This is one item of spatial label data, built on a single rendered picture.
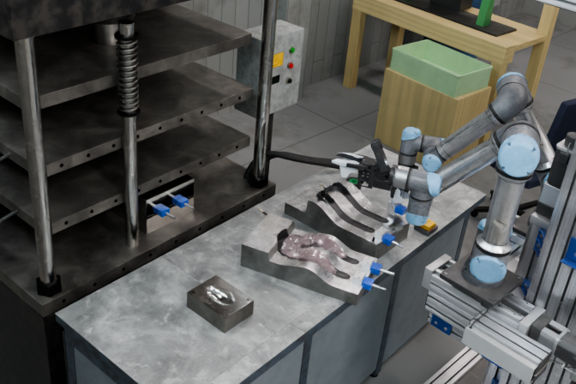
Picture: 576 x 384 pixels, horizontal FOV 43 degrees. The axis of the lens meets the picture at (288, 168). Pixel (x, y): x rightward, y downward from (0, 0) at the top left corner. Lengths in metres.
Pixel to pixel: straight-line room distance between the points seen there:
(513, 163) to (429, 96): 3.15
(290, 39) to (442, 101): 2.06
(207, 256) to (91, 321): 0.57
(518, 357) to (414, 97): 3.18
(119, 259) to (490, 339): 1.47
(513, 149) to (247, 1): 3.81
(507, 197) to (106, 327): 1.45
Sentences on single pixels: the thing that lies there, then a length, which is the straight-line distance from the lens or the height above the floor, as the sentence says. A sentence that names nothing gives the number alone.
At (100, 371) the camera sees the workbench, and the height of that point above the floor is 0.66.
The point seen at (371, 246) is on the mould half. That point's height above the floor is 0.87.
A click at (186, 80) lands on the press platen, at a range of 3.36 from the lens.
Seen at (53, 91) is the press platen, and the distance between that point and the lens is 2.65.
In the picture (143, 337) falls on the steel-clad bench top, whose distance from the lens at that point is 2.67.
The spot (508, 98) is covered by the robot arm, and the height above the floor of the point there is 1.57.
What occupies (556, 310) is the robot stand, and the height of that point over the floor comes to 0.97.
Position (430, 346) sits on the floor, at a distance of 3.97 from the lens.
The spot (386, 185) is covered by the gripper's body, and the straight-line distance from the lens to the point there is 2.44.
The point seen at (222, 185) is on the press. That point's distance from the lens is 3.52.
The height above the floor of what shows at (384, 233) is 0.91.
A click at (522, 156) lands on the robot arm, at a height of 1.64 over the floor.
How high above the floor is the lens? 2.63
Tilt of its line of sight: 30 degrees down
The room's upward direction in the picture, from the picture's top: 6 degrees clockwise
